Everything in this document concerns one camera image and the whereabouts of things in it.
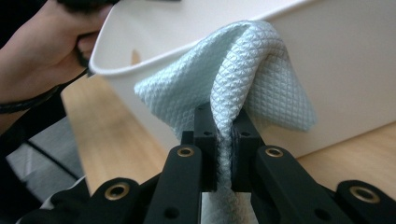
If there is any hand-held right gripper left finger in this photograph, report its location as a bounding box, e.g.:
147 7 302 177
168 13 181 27
181 104 218 191

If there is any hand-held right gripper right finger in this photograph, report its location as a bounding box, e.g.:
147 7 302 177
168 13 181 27
232 108 265 192

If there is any white plastic storage bin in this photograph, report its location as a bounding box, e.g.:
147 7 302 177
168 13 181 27
88 0 396 158

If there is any light blue textured cloth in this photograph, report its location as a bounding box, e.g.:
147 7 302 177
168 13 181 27
134 20 318 224

